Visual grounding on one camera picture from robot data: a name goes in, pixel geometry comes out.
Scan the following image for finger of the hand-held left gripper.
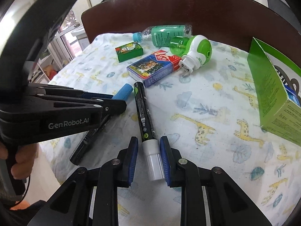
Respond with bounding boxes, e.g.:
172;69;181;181
28;83;114;102
30;98;127;121

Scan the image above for person's left hand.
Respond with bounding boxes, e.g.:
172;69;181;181
0;143;38;181

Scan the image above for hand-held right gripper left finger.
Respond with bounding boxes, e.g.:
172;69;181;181
27;137;139;226

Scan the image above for dark brown hair claw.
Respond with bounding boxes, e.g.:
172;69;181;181
274;66;301;92

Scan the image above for dark brown headboard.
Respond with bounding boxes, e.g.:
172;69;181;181
81;0;301;59

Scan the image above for black marker with blue cap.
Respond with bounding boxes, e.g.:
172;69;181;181
69;83;133;166

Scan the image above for green plug-in mosquito repeller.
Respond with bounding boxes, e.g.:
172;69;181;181
169;35;213;78

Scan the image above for tiger print card box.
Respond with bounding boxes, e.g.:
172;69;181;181
126;49;182;88

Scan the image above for blue cube-shaped carton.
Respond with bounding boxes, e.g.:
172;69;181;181
283;86;301;107

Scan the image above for black cable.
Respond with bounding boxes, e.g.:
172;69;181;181
0;174;31;208

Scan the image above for green label water bottle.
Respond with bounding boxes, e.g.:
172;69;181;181
132;24;193;47

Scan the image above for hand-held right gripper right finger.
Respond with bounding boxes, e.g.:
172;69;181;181
160;136;273;226

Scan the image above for small green printed box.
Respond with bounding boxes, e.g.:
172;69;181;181
115;42;144;63

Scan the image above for black marker with white cap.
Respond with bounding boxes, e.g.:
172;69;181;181
133;81;165;182

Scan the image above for white wash basin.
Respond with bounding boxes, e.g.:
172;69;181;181
71;26;88;44

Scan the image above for green cardboard box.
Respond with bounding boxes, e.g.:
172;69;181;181
247;37;301;144

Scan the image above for giraffe print cloth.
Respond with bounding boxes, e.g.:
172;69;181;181
39;32;301;226

